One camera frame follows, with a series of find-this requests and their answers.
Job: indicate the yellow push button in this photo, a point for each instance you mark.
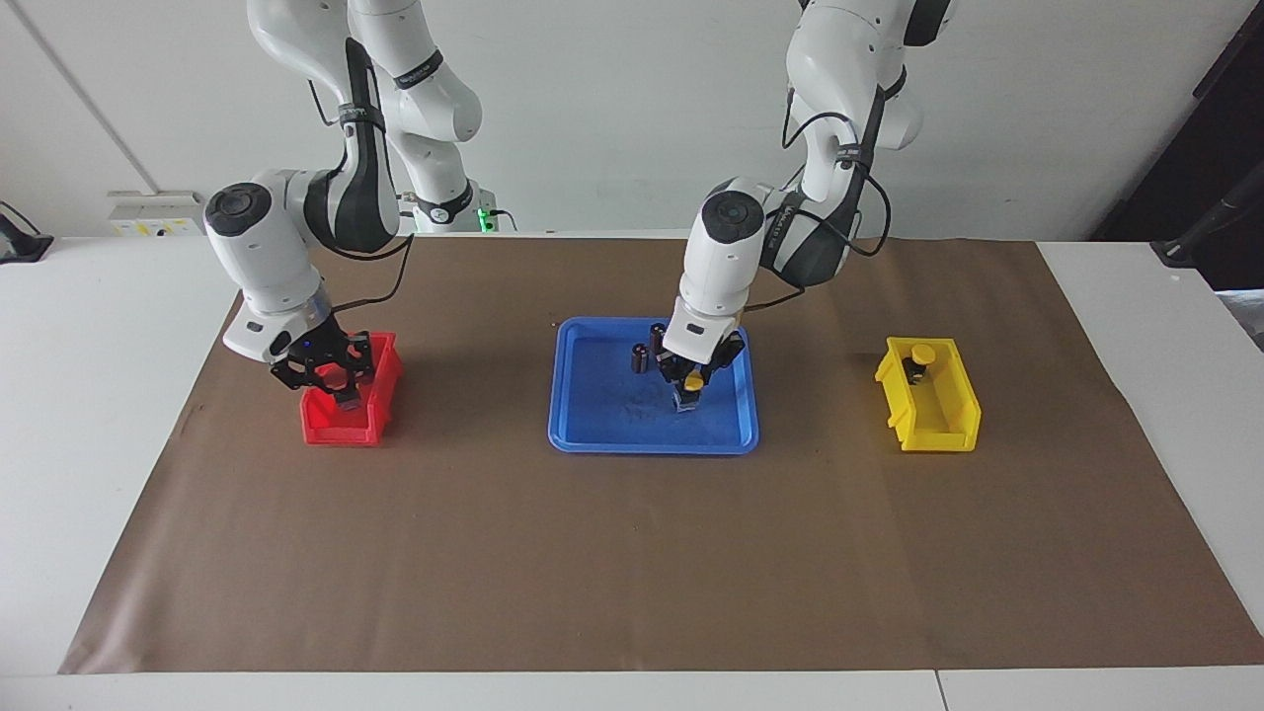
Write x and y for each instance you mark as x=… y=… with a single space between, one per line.
x=922 y=353
x=694 y=380

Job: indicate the red plastic bin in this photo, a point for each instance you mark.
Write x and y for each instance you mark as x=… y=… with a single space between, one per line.
x=341 y=427

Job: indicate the yellow plastic bin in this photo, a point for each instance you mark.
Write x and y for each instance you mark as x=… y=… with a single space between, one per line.
x=938 y=430

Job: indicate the blue plastic tray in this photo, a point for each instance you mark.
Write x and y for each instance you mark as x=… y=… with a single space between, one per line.
x=602 y=430

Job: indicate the black push button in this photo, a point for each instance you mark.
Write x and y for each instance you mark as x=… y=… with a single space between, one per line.
x=640 y=358
x=657 y=338

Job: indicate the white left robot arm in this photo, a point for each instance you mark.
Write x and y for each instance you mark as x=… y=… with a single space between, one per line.
x=721 y=267

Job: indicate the dark background panel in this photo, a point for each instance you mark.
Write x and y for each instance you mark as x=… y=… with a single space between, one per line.
x=1185 y=128

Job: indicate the grey object at table edge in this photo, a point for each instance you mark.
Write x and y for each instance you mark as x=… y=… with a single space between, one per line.
x=1246 y=316

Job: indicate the red push button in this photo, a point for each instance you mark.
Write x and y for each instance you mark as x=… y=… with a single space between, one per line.
x=337 y=378

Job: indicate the white wall socket box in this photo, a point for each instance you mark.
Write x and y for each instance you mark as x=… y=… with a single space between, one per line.
x=158 y=212

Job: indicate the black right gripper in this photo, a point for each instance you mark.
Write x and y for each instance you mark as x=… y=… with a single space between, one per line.
x=321 y=346

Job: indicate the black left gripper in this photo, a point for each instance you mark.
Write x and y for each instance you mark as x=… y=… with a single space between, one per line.
x=705 y=365

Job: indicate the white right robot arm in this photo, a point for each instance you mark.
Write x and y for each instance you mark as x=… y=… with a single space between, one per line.
x=262 y=257

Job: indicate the brown paper table mat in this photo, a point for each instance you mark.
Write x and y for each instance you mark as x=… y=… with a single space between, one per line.
x=632 y=563

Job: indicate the black stand pole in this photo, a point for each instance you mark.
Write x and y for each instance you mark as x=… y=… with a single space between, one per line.
x=1210 y=227

